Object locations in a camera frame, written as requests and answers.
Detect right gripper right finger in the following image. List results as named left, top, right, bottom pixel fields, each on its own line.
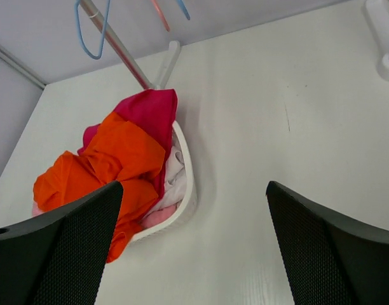
left=266, top=181, right=389, bottom=304

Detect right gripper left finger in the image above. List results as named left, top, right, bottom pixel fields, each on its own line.
left=0, top=181, right=123, bottom=304

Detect light pink t shirt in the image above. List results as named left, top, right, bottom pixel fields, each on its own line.
left=31, top=203, right=179, bottom=229

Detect orange t shirt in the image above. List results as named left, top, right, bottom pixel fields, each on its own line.
left=33, top=112, right=165, bottom=262

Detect white t shirt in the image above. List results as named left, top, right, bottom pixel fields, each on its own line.
left=158, top=146, right=187, bottom=209

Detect magenta t shirt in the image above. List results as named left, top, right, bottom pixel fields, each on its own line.
left=72, top=90, right=177, bottom=205

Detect light blue wire hanger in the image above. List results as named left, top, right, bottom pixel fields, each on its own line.
left=73, top=1, right=112, bottom=60

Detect pink wire hanger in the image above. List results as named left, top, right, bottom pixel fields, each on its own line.
left=151, top=0, right=170, bottom=32

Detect white perforated plastic basket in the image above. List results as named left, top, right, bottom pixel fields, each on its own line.
left=129, top=121, right=197, bottom=245

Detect white and silver clothes rack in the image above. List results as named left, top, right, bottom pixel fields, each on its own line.
left=74, top=1, right=389, bottom=90

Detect aluminium frame post left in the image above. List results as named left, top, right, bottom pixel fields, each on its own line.
left=0, top=44, right=48, bottom=90

